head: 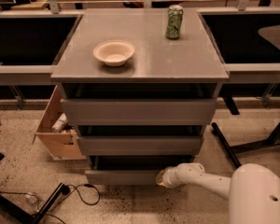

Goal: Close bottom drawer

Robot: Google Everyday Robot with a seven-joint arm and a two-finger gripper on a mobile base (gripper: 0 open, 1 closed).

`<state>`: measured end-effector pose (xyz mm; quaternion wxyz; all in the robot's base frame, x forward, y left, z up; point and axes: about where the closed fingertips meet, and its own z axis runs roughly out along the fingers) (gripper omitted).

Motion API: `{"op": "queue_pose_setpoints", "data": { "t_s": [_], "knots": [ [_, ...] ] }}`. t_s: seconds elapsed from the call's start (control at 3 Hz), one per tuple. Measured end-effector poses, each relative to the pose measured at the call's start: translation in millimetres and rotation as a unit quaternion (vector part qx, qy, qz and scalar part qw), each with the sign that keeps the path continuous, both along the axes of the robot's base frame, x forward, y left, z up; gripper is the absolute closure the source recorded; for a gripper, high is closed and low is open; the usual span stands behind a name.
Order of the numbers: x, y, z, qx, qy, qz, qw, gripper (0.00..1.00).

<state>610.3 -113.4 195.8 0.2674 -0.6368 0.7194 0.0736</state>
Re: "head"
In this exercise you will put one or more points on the grey drawer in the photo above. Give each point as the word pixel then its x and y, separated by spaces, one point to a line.
pixel 130 170
pixel 140 140
pixel 137 111

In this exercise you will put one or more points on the grey top drawer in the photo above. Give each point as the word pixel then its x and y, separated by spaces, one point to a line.
pixel 137 111

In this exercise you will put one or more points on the black stand base right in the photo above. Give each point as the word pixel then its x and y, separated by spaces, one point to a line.
pixel 272 140

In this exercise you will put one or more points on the green soda can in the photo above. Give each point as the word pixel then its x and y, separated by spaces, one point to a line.
pixel 175 17

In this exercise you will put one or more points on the grey bottom drawer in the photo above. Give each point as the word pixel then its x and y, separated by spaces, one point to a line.
pixel 130 170

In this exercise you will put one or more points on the grey drawer cabinet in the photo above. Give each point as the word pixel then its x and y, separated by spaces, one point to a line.
pixel 157 70

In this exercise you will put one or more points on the white bottle in box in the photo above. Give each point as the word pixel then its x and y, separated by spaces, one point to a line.
pixel 59 123

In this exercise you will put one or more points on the open cardboard box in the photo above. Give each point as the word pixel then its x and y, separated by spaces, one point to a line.
pixel 61 145

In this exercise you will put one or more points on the white paper bowl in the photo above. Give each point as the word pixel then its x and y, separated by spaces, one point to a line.
pixel 114 52

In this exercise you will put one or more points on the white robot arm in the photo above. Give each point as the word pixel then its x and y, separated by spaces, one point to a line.
pixel 253 191

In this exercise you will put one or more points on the grey middle drawer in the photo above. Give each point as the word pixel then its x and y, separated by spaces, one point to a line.
pixel 140 140

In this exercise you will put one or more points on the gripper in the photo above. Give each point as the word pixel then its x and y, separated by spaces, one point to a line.
pixel 169 177

